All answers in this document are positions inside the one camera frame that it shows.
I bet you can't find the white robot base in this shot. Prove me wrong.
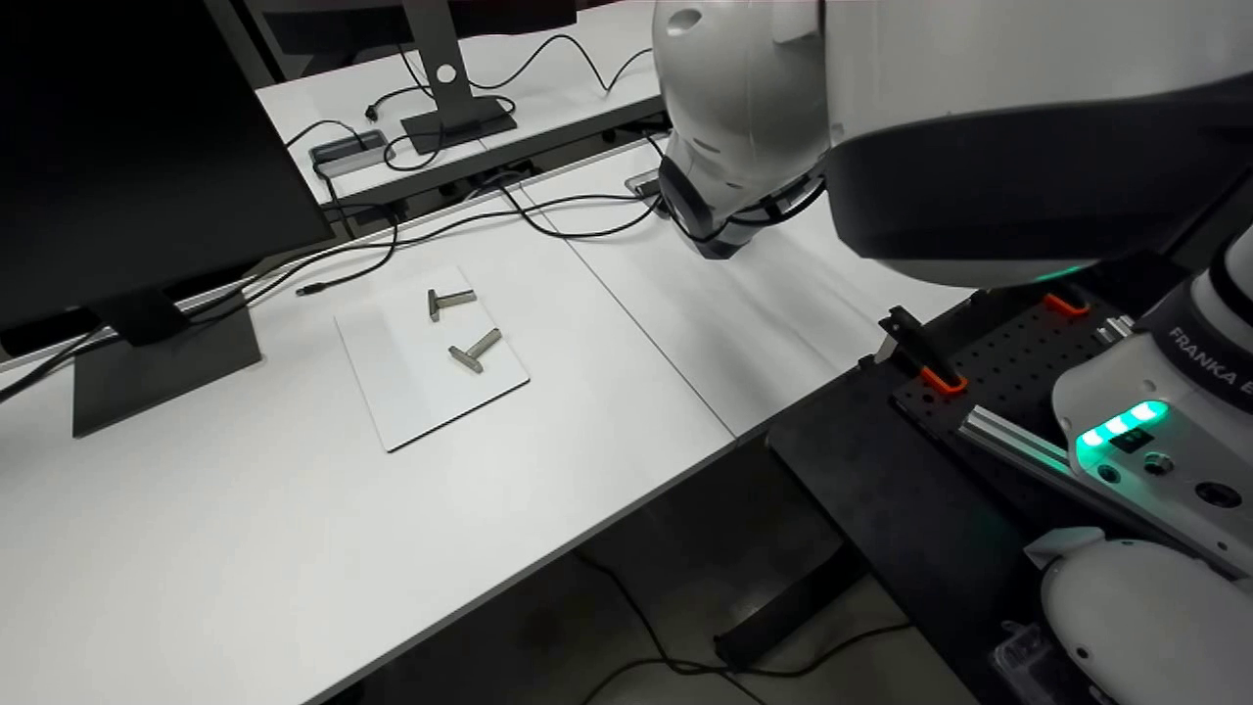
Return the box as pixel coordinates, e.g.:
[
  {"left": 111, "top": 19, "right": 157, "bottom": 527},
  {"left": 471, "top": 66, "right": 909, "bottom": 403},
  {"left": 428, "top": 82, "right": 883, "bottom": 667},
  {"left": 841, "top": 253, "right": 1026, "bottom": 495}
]
[{"left": 1048, "top": 226, "right": 1253, "bottom": 578}]

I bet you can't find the grey T-shaped metal piece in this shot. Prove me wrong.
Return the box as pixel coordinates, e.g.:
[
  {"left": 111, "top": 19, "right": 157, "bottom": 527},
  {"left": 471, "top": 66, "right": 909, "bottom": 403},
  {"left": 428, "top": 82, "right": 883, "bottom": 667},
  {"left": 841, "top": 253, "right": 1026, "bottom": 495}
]
[
  {"left": 447, "top": 326, "right": 511, "bottom": 376},
  {"left": 422, "top": 283, "right": 483, "bottom": 326}
]

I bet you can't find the black orange clamp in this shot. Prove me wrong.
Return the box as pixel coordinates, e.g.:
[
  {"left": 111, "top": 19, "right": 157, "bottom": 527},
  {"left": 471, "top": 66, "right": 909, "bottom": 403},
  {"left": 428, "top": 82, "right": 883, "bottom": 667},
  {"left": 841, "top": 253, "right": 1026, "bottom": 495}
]
[
  {"left": 1037, "top": 284, "right": 1097, "bottom": 327},
  {"left": 872, "top": 303, "right": 975, "bottom": 403}
]

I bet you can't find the black table foot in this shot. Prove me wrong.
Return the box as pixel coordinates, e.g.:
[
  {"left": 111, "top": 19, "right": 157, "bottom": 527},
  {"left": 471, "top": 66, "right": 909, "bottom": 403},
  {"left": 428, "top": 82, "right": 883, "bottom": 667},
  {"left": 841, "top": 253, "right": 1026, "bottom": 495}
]
[{"left": 708, "top": 543, "right": 868, "bottom": 672}]

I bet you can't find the silver monitor stand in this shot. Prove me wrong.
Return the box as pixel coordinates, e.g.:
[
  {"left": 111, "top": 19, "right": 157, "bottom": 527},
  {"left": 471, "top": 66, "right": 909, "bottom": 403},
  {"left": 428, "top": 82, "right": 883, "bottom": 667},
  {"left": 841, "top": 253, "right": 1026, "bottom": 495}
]
[{"left": 391, "top": 0, "right": 521, "bottom": 156}]

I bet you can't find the black power adapter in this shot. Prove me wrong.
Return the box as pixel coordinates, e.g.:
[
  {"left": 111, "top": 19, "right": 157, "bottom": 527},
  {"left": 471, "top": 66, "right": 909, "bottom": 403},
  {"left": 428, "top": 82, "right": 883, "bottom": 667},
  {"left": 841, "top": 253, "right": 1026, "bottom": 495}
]
[{"left": 307, "top": 124, "right": 391, "bottom": 180}]

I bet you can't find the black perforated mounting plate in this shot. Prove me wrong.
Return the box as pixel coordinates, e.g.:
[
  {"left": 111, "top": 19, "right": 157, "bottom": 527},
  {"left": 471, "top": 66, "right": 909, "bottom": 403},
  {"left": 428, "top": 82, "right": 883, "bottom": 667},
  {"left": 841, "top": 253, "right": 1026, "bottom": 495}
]
[{"left": 892, "top": 274, "right": 1188, "bottom": 526}]

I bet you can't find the black computer monitor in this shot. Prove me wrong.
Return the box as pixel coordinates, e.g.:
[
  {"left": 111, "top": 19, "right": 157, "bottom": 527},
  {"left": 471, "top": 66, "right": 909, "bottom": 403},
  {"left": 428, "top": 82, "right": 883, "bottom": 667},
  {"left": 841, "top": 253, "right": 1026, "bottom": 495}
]
[{"left": 0, "top": 0, "right": 336, "bottom": 442}]

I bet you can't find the white rounded cover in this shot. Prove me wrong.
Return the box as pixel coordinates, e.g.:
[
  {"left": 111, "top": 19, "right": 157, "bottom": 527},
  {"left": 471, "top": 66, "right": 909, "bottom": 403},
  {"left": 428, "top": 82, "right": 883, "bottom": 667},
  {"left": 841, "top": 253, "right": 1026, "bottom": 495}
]
[{"left": 1037, "top": 526, "right": 1253, "bottom": 705}]

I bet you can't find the black desk cable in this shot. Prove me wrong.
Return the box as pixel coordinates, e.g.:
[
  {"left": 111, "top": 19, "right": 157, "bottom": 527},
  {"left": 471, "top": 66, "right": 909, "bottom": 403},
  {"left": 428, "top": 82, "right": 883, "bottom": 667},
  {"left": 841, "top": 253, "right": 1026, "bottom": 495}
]
[
  {"left": 0, "top": 193, "right": 657, "bottom": 382},
  {"left": 492, "top": 180, "right": 670, "bottom": 248}
]

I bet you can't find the black floor cable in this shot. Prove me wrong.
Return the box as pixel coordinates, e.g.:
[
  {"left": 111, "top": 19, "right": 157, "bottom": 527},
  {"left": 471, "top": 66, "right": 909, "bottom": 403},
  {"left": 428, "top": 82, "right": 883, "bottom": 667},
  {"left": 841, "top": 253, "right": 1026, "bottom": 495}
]
[{"left": 571, "top": 557, "right": 922, "bottom": 686}]

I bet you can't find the aluminium rail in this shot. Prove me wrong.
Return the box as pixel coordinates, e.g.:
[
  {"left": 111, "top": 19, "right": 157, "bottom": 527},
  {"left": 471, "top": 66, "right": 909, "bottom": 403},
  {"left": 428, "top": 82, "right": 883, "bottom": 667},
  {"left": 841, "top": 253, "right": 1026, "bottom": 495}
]
[{"left": 961, "top": 401, "right": 1253, "bottom": 578}]

